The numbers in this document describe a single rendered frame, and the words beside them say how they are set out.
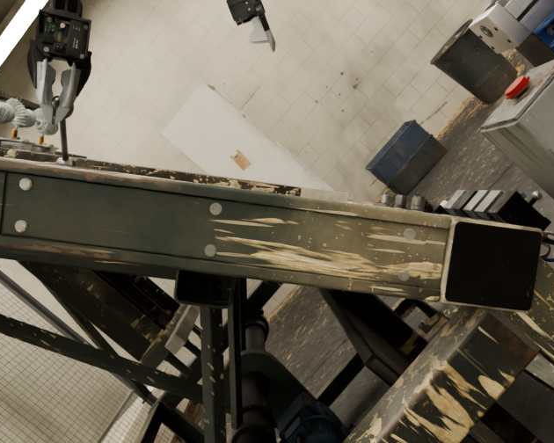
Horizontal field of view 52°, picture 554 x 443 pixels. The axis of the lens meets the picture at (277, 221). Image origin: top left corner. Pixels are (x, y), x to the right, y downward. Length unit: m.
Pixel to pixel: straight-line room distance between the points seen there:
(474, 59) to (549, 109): 4.67
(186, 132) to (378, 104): 2.31
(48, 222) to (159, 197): 0.14
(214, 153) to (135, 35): 2.13
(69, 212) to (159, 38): 5.95
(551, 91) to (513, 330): 0.30
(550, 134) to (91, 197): 0.57
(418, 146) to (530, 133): 4.67
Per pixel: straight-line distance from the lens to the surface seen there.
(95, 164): 1.55
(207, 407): 0.88
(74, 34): 0.89
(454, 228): 0.75
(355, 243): 0.72
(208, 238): 0.71
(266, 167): 5.00
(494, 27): 1.29
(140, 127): 6.65
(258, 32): 1.50
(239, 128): 5.01
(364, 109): 6.40
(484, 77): 5.50
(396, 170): 5.40
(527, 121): 0.78
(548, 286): 0.81
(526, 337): 0.81
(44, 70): 0.92
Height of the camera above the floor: 1.12
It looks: 4 degrees down
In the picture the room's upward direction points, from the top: 49 degrees counter-clockwise
